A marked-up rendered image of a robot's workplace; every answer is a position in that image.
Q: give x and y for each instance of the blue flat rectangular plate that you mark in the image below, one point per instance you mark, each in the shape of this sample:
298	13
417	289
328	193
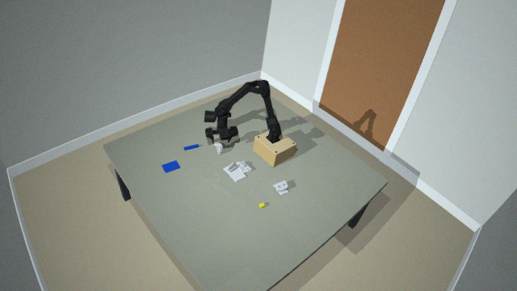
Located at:
170	166

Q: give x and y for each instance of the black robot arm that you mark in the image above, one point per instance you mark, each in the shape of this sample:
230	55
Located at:
222	110

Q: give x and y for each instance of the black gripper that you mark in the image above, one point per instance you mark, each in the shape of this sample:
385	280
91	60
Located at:
209	132

